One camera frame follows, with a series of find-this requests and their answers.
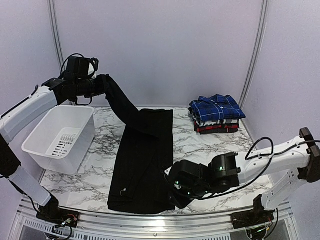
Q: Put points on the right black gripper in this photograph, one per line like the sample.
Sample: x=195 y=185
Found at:
x=179 y=202

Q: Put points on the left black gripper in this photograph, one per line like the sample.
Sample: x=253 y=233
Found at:
x=102 y=86

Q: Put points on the black long sleeve shirt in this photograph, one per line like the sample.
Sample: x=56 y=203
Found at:
x=145 y=151

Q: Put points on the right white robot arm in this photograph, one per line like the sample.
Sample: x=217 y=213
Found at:
x=231 y=172

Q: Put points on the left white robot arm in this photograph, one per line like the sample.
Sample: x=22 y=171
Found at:
x=71 y=84

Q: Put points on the white plastic laundry basket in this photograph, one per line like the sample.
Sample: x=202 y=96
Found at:
x=62 y=138

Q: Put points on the black white patterned folded shirt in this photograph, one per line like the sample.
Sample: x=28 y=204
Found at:
x=201 y=123

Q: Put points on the red black plaid folded shirt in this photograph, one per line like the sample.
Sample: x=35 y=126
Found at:
x=217 y=129

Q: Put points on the blue plaid folded shirt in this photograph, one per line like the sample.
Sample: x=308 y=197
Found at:
x=217 y=107

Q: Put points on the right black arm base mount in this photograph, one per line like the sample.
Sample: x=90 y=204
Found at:
x=250 y=218

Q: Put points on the aluminium table front rail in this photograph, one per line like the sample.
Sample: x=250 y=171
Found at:
x=112 y=226

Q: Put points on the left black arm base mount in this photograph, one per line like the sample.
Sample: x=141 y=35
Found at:
x=69 y=217

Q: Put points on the right aluminium wall profile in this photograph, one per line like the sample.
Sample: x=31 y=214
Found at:
x=262 y=22

